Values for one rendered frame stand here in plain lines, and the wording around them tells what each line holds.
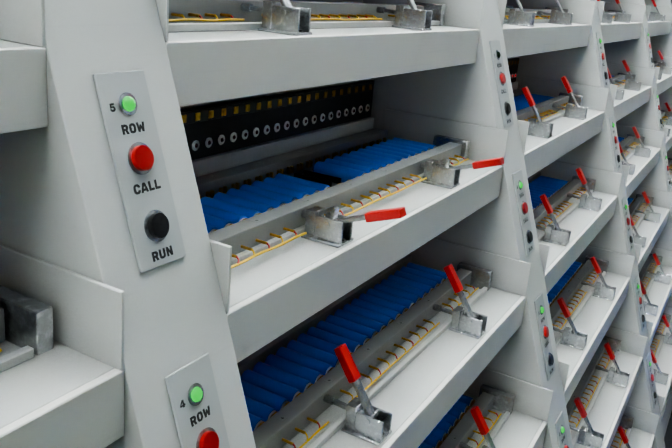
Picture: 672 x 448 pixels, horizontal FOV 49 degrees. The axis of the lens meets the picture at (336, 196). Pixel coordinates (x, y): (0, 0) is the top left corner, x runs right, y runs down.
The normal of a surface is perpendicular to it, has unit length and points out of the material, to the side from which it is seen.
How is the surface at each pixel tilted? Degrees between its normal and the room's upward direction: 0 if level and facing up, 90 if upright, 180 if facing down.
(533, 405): 90
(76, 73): 90
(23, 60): 109
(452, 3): 90
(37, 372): 19
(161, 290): 90
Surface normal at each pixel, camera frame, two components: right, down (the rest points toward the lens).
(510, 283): -0.51, 0.21
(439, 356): 0.08, -0.95
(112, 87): 0.84, -0.11
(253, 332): 0.86, 0.22
